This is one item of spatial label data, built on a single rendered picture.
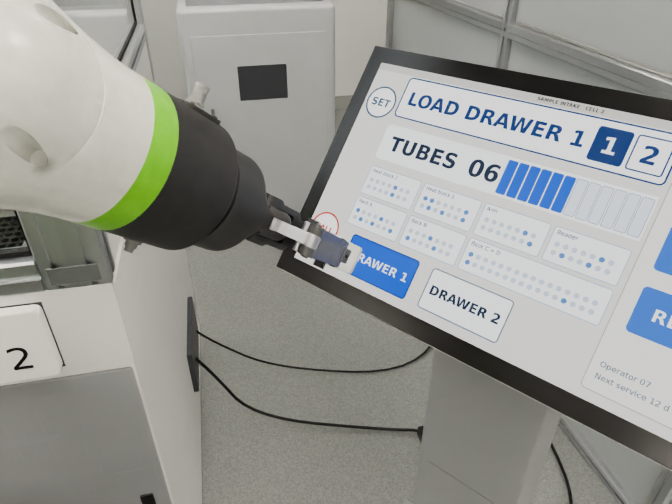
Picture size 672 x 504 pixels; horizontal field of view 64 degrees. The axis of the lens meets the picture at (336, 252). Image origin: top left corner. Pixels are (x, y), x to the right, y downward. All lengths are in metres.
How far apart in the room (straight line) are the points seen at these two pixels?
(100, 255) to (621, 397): 0.59
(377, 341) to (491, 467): 1.22
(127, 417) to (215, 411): 0.92
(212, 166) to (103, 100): 0.08
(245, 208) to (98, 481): 0.74
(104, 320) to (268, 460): 0.99
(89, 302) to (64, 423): 0.23
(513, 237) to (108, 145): 0.41
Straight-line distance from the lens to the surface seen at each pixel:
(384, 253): 0.62
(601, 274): 0.56
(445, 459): 0.89
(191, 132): 0.33
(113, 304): 0.77
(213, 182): 0.33
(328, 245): 0.44
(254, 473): 1.66
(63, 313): 0.79
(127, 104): 0.30
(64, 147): 0.27
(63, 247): 0.73
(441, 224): 0.60
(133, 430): 0.94
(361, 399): 1.81
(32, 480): 1.04
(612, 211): 0.57
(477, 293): 0.58
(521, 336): 0.56
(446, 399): 0.80
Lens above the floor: 1.36
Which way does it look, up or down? 33 degrees down
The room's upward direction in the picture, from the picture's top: straight up
